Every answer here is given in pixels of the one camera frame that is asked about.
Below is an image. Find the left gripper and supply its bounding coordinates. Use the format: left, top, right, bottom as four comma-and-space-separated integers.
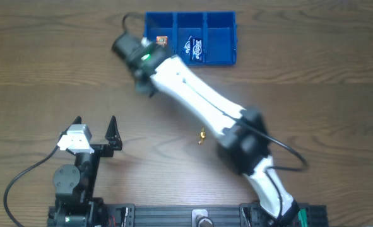
61, 115, 124, 158

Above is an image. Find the gold wrapped candy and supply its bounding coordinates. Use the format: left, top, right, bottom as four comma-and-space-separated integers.
197, 127, 207, 146

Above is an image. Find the blue tray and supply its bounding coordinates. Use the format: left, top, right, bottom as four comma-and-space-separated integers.
143, 11, 238, 67

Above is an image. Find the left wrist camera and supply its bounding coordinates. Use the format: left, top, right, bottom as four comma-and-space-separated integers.
57, 124, 95, 155

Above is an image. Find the black cable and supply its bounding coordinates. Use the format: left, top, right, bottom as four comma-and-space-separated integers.
121, 12, 309, 219
3, 144, 61, 227

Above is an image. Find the mounting rail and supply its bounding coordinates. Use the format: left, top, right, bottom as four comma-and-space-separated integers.
47, 203, 329, 227

